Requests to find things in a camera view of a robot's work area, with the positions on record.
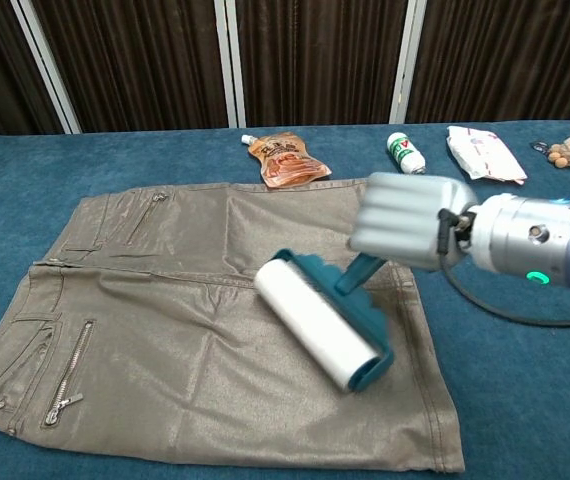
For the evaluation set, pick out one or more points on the white tissue pack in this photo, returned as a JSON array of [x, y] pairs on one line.
[[485, 155]]

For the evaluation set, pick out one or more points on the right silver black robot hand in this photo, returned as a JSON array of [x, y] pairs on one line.
[[405, 220]]

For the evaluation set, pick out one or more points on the white green small bottle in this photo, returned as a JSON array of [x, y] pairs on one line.
[[405, 152]]

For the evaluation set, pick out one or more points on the brown zippered skirt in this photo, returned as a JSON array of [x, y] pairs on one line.
[[165, 325]]

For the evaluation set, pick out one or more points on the orange spouted sauce pouch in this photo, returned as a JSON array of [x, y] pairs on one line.
[[285, 160]]

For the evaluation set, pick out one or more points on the blue felt table cover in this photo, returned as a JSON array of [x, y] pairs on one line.
[[515, 390]]

